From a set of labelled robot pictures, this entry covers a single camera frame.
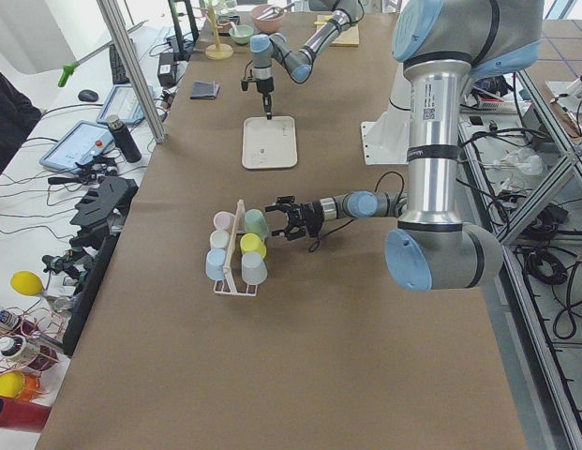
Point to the white cup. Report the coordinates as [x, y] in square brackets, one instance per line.
[219, 239]

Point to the grey folded cloth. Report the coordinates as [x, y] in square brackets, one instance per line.
[204, 90]

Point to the wooden cutting board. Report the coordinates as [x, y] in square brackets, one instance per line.
[348, 38]

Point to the yellow lemon squeezer bottle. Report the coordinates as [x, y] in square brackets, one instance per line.
[27, 283]

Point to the pink cup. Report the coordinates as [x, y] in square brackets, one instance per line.
[223, 220]

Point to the black tool holder rack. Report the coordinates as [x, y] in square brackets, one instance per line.
[91, 249]

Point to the green cup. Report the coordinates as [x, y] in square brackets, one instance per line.
[254, 222]

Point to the person in black shirt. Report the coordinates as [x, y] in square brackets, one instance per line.
[18, 117]

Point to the cream rabbit tray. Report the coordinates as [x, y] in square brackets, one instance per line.
[269, 143]

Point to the black power adapter box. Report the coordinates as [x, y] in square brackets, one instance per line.
[167, 69]

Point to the black computer mouse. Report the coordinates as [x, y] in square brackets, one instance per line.
[88, 95]

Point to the black keyboard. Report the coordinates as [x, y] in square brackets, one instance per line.
[118, 70]

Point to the pink bowl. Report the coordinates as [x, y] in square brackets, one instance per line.
[265, 26]

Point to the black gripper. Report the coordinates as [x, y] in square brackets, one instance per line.
[263, 86]
[311, 217]

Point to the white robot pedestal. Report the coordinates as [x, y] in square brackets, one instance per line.
[386, 141]

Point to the yellow cup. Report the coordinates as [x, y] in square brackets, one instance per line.
[251, 242]

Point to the black water bottle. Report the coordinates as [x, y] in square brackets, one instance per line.
[123, 139]

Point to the far teach pendant tablet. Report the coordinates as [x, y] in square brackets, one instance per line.
[121, 101]

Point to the near teach pendant tablet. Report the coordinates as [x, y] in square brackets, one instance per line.
[83, 142]

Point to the copper wire bottle basket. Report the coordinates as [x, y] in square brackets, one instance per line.
[27, 358]

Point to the white cup rack wooden handle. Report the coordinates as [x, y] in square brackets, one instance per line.
[232, 284]

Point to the metal ice scoop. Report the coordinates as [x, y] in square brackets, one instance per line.
[274, 11]

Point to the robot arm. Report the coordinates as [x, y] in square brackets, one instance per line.
[298, 64]
[443, 46]

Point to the blue cup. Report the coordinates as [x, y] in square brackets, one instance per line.
[214, 264]

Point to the teach pendant tablet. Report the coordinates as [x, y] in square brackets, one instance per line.
[121, 101]
[83, 142]

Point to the green bowl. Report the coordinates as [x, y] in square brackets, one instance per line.
[243, 34]

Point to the aluminium frame post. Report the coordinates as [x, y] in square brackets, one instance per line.
[114, 21]

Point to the white ceramic spoon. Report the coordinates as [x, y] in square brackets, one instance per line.
[233, 28]

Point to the grey cup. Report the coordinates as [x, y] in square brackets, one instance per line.
[253, 268]

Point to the wooden mug tree stand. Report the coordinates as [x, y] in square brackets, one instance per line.
[217, 51]

